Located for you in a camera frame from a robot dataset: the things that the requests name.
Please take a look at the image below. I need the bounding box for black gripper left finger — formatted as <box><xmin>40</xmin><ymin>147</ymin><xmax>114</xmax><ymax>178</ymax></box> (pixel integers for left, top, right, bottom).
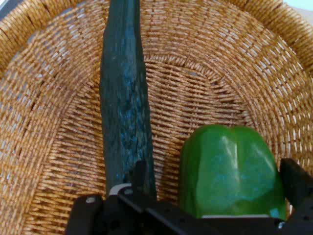
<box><xmin>65</xmin><ymin>160</ymin><xmax>217</xmax><ymax>235</ymax></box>

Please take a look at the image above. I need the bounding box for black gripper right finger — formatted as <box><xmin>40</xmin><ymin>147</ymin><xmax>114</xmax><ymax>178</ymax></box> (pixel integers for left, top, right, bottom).
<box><xmin>278</xmin><ymin>158</ymin><xmax>313</xmax><ymax>235</ymax></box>

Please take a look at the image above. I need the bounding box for green bell pepper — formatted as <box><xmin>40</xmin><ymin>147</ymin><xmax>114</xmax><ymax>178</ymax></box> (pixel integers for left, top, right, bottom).
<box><xmin>179</xmin><ymin>124</ymin><xmax>288</xmax><ymax>221</ymax></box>

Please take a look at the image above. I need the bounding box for dark green cucumber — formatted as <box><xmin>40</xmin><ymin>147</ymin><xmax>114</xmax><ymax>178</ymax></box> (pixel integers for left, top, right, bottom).
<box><xmin>99</xmin><ymin>0</ymin><xmax>157</xmax><ymax>202</ymax></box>

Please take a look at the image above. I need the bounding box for woven wicker basket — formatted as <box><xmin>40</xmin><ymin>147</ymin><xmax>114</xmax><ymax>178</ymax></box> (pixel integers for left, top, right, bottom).
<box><xmin>0</xmin><ymin>0</ymin><xmax>313</xmax><ymax>235</ymax></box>

